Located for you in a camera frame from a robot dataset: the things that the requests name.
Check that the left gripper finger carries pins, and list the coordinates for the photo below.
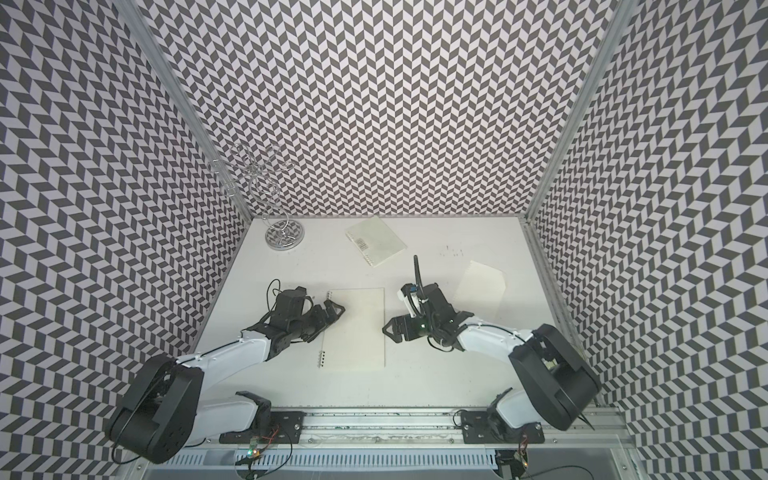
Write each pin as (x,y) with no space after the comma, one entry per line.
(328,311)
(313,326)

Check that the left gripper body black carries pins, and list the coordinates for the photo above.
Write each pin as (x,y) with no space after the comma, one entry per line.
(304,324)

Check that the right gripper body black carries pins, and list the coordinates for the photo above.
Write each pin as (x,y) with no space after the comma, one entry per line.
(432,324)

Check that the large white spiral notebook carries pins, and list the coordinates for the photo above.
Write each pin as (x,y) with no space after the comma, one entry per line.
(355,342)

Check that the torn cream notebook page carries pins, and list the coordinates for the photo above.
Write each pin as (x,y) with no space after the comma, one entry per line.
(480,291)

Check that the small white spiral notebook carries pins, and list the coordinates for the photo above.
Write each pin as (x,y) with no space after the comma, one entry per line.
(375,240)

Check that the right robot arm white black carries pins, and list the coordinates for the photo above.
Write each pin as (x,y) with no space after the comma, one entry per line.
(556,382)

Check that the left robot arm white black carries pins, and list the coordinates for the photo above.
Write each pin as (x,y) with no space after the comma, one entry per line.
(162,410)

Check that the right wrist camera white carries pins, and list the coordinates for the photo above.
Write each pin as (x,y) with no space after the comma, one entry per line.
(412,294)

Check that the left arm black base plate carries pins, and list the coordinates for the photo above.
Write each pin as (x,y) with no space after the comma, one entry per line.
(281,427)

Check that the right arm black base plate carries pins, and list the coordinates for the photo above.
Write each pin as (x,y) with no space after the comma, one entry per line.
(481,427)

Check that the left circuit board with wires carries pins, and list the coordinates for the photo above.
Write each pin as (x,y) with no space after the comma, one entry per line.
(266,455)

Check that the circuit board with wires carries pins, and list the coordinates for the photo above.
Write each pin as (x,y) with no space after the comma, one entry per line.
(266,455)
(514,463)

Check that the silver wire jewelry stand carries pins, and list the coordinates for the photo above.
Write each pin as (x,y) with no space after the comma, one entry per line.
(260,172)

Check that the right circuit board with wires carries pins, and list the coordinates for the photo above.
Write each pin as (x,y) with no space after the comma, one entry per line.
(514,463)

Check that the aluminium front rail frame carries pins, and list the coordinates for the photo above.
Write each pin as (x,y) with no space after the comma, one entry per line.
(409,443)

